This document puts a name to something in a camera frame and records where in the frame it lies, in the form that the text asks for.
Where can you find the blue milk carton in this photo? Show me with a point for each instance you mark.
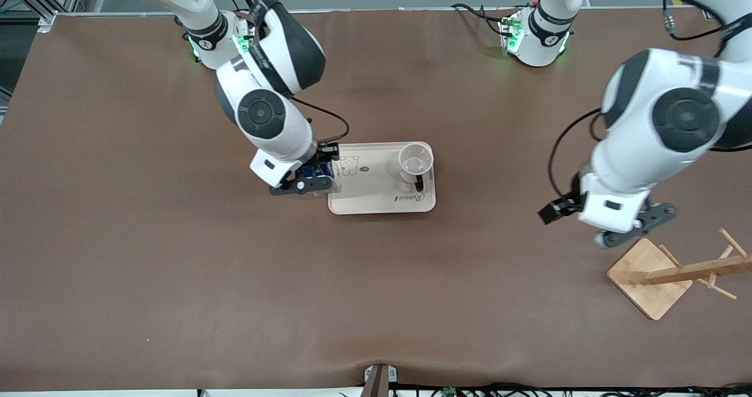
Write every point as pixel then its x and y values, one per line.
pixel 322 171

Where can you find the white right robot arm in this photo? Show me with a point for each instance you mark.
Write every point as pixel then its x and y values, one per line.
pixel 264 112

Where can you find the cream tray with Rabbit print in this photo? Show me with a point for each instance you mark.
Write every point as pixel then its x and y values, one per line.
pixel 376 194

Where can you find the wooden mug rack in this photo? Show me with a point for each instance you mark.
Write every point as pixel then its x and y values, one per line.
pixel 652 282

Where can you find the silver aluminium extrusion profile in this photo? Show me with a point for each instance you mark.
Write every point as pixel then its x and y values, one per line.
pixel 378 382

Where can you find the grey metal frame struts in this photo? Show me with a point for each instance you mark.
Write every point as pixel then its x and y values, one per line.
pixel 35 0

